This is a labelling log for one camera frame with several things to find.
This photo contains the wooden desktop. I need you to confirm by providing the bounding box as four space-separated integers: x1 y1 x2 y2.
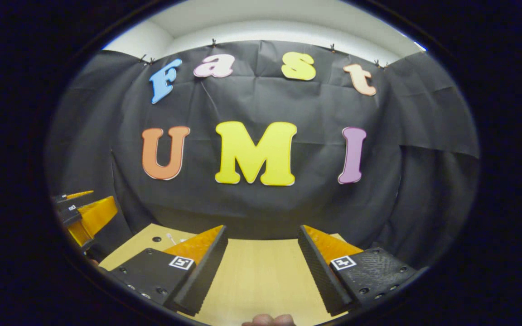
99 223 348 326

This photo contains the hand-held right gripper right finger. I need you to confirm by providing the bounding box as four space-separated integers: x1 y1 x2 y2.
298 225 420 316

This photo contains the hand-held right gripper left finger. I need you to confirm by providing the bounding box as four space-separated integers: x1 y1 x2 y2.
109 225 228 316

